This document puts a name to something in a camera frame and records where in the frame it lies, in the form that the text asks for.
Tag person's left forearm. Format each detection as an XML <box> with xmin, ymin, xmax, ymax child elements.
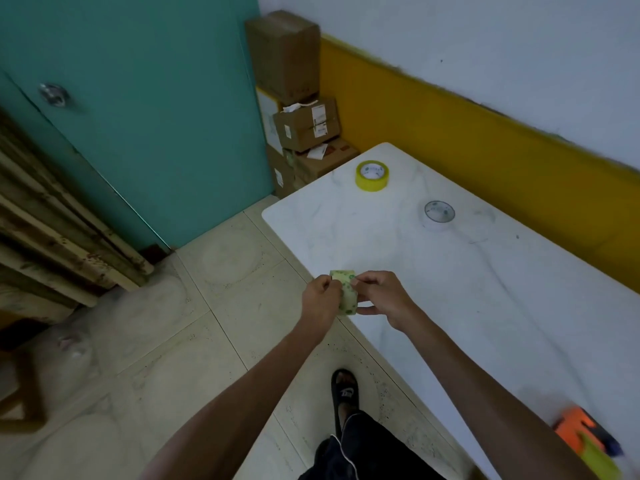
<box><xmin>140</xmin><ymin>315</ymin><xmax>332</xmax><ymax>480</ymax></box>

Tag yellow-green plastic tool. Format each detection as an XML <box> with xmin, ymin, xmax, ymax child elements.
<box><xmin>577</xmin><ymin>432</ymin><xmax>624</xmax><ymax>480</ymax></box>

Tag black shorts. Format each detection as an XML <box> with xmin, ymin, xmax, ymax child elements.
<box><xmin>298</xmin><ymin>410</ymin><xmax>447</xmax><ymax>480</ymax></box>

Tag white tape roll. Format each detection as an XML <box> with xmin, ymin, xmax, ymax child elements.
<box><xmin>419</xmin><ymin>200</ymin><xmax>457</xmax><ymax>230</ymax></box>

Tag green patterned tape roll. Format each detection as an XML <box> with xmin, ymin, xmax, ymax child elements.
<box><xmin>329</xmin><ymin>269</ymin><xmax>360</xmax><ymax>316</ymax></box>

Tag person's left hand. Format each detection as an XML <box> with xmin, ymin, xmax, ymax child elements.
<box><xmin>301</xmin><ymin>275</ymin><xmax>346</xmax><ymax>338</ymax></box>

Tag person's right forearm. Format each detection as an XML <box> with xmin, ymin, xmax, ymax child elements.
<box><xmin>398</xmin><ymin>312</ymin><xmax>599</xmax><ymax>480</ymax></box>

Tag person's right hand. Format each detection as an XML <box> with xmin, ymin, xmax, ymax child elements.
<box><xmin>352</xmin><ymin>271</ymin><xmax>424</xmax><ymax>333</ymax></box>

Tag round metal door lock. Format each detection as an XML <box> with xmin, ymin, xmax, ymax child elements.
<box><xmin>39</xmin><ymin>83</ymin><xmax>71</xmax><ymax>108</ymax></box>

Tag black sandal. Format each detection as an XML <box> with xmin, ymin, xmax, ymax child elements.
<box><xmin>330</xmin><ymin>368</ymin><xmax>361</xmax><ymax>438</ymax></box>

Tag stack of wooden planks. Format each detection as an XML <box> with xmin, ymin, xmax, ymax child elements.
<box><xmin>0</xmin><ymin>109</ymin><xmax>156</xmax><ymax>326</ymax></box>

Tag labelled brown cardboard box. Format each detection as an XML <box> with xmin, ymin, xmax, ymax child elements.
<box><xmin>272</xmin><ymin>97</ymin><xmax>341</xmax><ymax>154</ymax></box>

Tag large brown cardboard box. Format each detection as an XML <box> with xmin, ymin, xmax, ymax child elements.
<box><xmin>244</xmin><ymin>10</ymin><xmax>321</xmax><ymax>106</ymax></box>

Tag yellow tape roll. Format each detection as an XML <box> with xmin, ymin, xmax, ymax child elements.
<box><xmin>355</xmin><ymin>160</ymin><xmax>390</xmax><ymax>192</ymax></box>

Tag small brown cardboard box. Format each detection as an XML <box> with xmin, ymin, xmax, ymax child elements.
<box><xmin>266</xmin><ymin>145</ymin><xmax>297</xmax><ymax>199</ymax></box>

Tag orange tape dispenser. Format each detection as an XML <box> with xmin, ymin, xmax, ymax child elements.
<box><xmin>552</xmin><ymin>406</ymin><xmax>624</xmax><ymax>458</ymax></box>

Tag teal door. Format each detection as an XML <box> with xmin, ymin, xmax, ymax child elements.
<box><xmin>0</xmin><ymin>0</ymin><xmax>277</xmax><ymax>253</ymax></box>

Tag flat brown cardboard box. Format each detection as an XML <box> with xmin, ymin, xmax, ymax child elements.
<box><xmin>284</xmin><ymin>139</ymin><xmax>361</xmax><ymax>189</ymax></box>

